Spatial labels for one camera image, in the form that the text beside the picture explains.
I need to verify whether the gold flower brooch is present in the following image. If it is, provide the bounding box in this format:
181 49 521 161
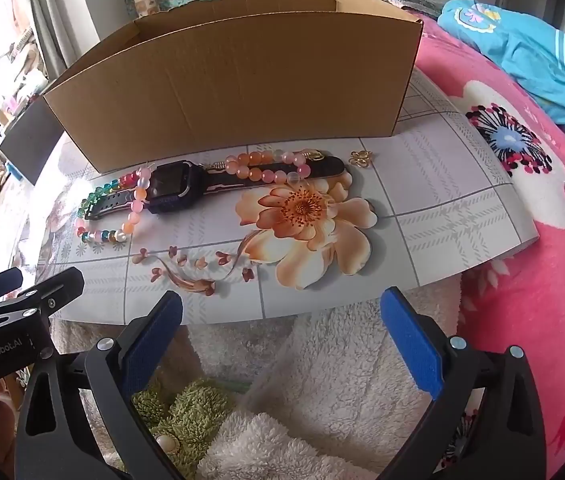
348 150 373 169

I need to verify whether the orange pink bead bracelet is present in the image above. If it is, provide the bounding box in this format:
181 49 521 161
224 148 313 186

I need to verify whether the brown cardboard box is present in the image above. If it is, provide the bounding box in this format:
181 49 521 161
41 0 425 175

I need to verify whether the multicolour bead bracelet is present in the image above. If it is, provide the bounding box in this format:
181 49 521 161
74 166 154 245

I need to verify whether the floral plaid table mat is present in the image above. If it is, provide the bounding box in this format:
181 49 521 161
35 72 538 325

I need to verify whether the green fluffy cloth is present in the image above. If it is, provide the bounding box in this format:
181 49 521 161
132 377 251 479

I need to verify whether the black pink smart watch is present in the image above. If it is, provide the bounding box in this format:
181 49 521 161
77 150 345 220

